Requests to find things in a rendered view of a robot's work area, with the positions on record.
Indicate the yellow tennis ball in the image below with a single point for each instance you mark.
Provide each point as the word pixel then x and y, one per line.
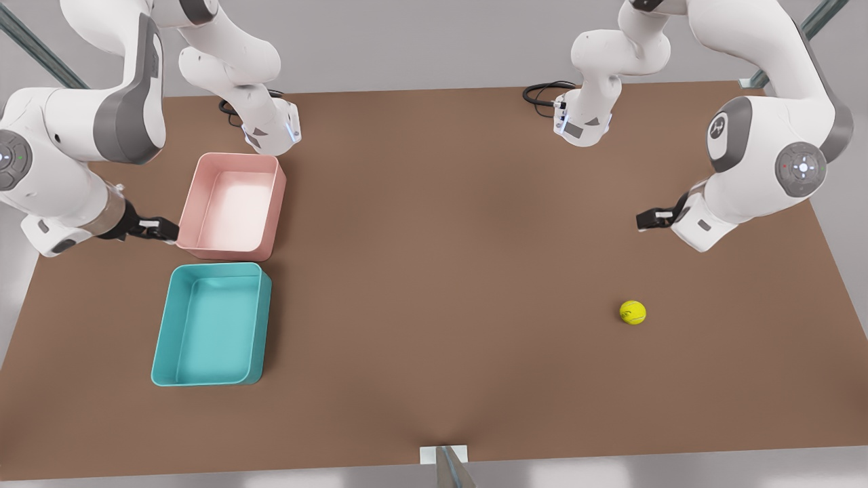
pixel 633 312

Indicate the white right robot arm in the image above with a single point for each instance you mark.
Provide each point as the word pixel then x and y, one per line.
pixel 81 122

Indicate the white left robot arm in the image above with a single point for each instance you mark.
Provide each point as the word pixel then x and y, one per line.
pixel 753 135

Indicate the teal rectangular tray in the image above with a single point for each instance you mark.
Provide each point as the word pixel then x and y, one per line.
pixel 211 324

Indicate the pink rectangular tray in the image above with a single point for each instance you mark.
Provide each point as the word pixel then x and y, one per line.
pixel 232 206

